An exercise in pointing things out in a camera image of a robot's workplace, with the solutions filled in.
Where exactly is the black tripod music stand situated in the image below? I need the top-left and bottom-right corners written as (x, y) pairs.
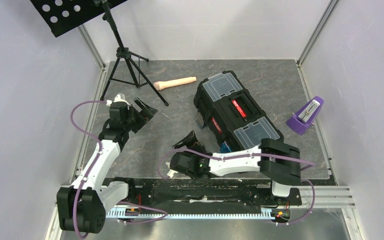
top-left (31, 0), bottom-right (169, 107)

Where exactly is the purple plastic scraper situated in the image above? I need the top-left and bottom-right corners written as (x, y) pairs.
top-left (286, 96), bottom-right (324, 136)

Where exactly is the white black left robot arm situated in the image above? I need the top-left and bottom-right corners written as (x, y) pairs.
top-left (56, 95), bottom-right (158, 240)

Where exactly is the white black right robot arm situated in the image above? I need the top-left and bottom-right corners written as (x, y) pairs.
top-left (168, 130), bottom-right (302, 204)

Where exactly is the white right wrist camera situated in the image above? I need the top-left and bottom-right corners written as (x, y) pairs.
top-left (166, 169), bottom-right (179, 179)

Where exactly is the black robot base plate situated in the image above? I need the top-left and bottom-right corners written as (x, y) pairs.
top-left (104, 178), bottom-right (303, 215)

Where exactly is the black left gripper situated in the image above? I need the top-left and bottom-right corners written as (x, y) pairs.
top-left (123, 97), bottom-right (158, 134)

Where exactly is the black plastic toolbox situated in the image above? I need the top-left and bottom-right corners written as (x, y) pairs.
top-left (193, 70), bottom-right (284, 153)

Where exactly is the beige wooden handle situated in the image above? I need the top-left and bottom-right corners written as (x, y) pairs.
top-left (153, 76), bottom-right (197, 91)

